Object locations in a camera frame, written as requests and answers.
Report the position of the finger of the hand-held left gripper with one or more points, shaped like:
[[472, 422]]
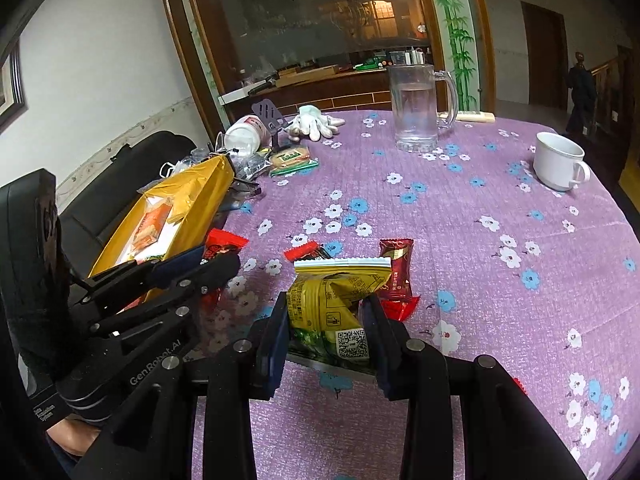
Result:
[[175, 264], [215, 270]]

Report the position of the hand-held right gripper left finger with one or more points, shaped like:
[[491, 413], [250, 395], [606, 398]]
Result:
[[272, 345]]

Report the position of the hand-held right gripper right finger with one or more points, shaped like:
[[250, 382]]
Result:
[[380, 355]]

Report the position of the yellow green snack packet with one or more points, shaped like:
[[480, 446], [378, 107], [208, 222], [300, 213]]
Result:
[[325, 295]]

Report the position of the person's left forearm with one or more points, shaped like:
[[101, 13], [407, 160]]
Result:
[[70, 437]]

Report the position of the orange snack packet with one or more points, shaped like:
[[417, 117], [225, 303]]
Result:
[[147, 227]]

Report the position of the bright red snack packet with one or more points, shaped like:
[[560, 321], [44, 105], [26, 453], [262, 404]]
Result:
[[400, 307]]

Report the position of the dark red snack packet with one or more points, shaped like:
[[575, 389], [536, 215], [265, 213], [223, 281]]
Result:
[[396, 267]]

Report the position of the small red black snack packet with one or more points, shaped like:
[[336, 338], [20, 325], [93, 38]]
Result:
[[305, 251]]

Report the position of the clear plastic wrappers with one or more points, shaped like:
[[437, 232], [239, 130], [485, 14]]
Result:
[[250, 165]]

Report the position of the green label cracker packet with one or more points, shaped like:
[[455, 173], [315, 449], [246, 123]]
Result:
[[292, 157]]

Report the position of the purple floral tablecloth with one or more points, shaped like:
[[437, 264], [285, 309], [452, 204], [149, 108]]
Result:
[[500, 285]]

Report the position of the white plastic jar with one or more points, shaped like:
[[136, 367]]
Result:
[[245, 132]]

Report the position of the small red wrapper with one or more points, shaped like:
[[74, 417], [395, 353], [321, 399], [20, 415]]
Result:
[[518, 385]]

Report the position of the black spatula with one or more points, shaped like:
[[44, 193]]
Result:
[[267, 112]]

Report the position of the white gloves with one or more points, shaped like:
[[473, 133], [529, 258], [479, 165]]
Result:
[[312, 122]]

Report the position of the wooden sideboard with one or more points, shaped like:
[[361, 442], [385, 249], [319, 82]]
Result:
[[325, 92]]

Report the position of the glass beer mug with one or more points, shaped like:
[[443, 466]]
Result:
[[415, 110]]

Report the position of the beige remote control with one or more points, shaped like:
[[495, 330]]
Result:
[[472, 116]]

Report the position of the white enamel mug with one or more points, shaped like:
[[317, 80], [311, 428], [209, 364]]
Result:
[[555, 160]]

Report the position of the wood framed glass partition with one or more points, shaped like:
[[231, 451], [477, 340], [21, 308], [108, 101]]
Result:
[[300, 20]]

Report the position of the brown wooden door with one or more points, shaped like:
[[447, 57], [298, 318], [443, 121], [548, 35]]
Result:
[[545, 55]]

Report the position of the framed wall picture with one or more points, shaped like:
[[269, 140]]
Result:
[[10, 90]]

